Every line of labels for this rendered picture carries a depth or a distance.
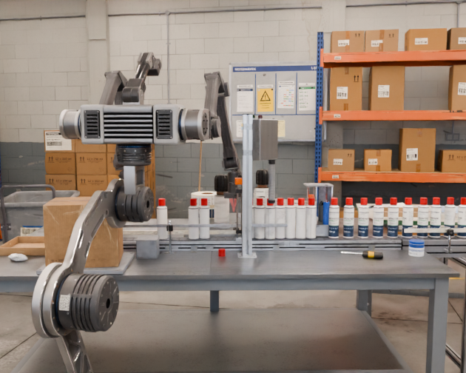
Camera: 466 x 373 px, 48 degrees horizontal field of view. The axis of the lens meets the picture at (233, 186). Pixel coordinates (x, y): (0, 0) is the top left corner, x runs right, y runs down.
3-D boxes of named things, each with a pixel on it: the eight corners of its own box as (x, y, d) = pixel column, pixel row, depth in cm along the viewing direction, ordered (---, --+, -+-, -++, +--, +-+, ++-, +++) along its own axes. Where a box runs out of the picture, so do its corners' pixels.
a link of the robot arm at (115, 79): (103, 66, 254) (122, 63, 252) (113, 87, 264) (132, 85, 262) (80, 130, 225) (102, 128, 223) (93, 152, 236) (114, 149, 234)
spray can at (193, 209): (199, 237, 264) (198, 197, 261) (198, 240, 258) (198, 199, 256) (188, 237, 263) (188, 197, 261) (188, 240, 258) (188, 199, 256)
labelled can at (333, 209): (337, 237, 266) (338, 197, 263) (339, 239, 260) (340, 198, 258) (327, 237, 265) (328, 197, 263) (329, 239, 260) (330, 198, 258)
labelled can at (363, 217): (366, 237, 266) (367, 197, 263) (369, 239, 261) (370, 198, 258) (356, 237, 266) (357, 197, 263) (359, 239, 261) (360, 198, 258)
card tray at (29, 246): (75, 243, 273) (75, 235, 273) (60, 255, 248) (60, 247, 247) (18, 243, 273) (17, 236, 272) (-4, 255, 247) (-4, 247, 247)
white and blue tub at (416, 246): (424, 254, 250) (425, 240, 249) (422, 257, 244) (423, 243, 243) (410, 252, 254) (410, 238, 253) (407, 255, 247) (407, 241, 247)
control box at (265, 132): (277, 158, 253) (278, 119, 251) (259, 160, 239) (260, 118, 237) (259, 158, 259) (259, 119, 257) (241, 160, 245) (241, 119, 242)
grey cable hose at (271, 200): (274, 202, 252) (275, 159, 249) (275, 203, 248) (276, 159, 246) (267, 202, 252) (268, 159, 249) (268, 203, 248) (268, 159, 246)
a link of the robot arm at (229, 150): (204, 86, 249) (225, 83, 247) (206, 84, 254) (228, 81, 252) (221, 170, 263) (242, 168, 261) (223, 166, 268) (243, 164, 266)
